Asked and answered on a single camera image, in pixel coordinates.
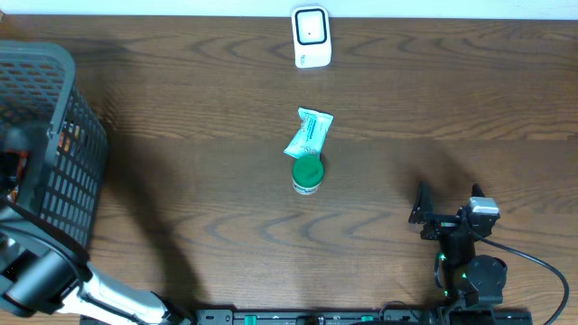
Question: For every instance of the teal tissue pack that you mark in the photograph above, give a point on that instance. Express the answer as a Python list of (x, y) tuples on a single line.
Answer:
[(310, 137)]

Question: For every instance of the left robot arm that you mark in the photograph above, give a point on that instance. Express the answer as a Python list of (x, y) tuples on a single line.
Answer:
[(40, 274)]

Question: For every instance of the grey plastic mesh basket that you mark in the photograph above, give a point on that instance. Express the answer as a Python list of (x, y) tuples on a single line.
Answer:
[(44, 114)]

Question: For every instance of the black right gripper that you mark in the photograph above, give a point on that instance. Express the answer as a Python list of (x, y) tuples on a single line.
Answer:
[(424, 205)]

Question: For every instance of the white barcode scanner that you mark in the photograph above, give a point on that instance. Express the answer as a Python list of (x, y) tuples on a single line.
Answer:
[(312, 37)]

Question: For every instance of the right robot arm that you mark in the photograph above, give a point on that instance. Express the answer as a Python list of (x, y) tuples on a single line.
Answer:
[(472, 283)]

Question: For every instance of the green lid jar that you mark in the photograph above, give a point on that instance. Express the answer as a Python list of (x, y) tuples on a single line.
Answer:
[(307, 175)]

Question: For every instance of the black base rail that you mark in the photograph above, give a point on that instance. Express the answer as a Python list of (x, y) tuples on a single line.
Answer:
[(367, 317)]

